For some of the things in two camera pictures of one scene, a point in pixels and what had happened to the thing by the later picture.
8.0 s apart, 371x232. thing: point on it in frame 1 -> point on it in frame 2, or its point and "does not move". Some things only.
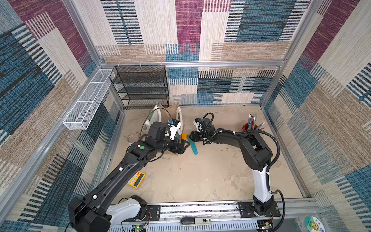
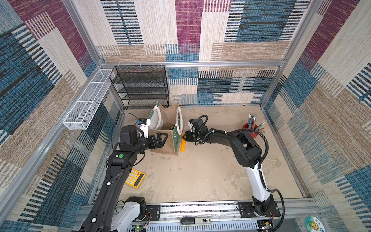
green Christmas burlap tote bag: (160, 113) does not move
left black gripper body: (173, 146) -> (151, 145)
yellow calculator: (136, 180) does not move
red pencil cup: (245, 127) does not move
